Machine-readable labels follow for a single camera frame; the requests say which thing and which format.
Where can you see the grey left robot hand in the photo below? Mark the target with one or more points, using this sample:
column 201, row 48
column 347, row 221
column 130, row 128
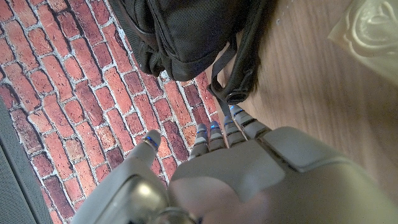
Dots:
column 248, row 180

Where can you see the black fabric backpack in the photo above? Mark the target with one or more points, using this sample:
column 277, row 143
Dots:
column 192, row 31

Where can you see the crinkled golden plastic wrap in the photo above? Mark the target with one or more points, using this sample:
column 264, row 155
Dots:
column 370, row 31

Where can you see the red brick print backdrop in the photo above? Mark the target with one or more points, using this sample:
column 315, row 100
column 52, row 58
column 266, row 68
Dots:
column 77, row 93

